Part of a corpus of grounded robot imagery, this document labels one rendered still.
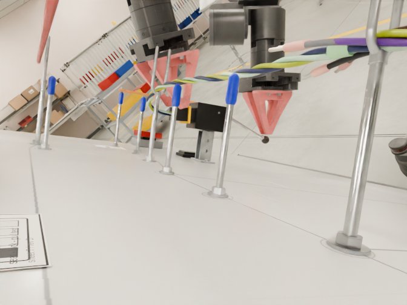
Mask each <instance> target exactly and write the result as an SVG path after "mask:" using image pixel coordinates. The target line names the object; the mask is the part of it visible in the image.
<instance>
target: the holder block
mask: <svg viewBox="0 0 407 305"><path fill-rule="evenodd" d="M189 106H191V108H194V109H196V116H195V121H194V122H190V123H187V125H186V128H192V129H197V130H208V131H214V132H219V133H222V132H223V126H224V121H225V113H226V107H223V106H219V105H213V104H208V103H202V102H195V103H190V105H189ZM218 112H220V114H218Z"/></svg>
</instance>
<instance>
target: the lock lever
mask: <svg viewBox="0 0 407 305"><path fill-rule="evenodd" d="M232 121H233V122H234V123H236V124H238V125H239V126H241V127H242V128H244V129H246V130H247V131H249V132H251V133H252V134H254V135H255V136H257V137H259V138H260V140H263V139H264V136H263V135H260V134H258V133H256V132H254V131H253V130H251V129H249V128H248V127H247V126H245V125H243V124H242V123H240V122H238V121H237V120H236V119H233V118H232Z"/></svg>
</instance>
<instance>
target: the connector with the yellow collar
mask: <svg viewBox="0 0 407 305"><path fill-rule="evenodd" d="M195 116H196V109H194V108H192V109H191V119H190V122H194V121H195ZM187 119H188V108H184V109H179V108H177V116H176V121H186V122H187Z"/></svg>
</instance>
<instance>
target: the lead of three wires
mask: <svg viewBox="0 0 407 305"><path fill-rule="evenodd" d="M154 95H155V94H154V93H153V92H152V91H151V92H150V93H149V95H148V97H147V98H146V101H147V107H149V108H150V109H151V110H152V111H153V110H154V106H152V104H151V99H152V98H153V96H154ZM158 113H160V114H163V115H166V116H171V113H172V111H164V110H160V109H158Z"/></svg>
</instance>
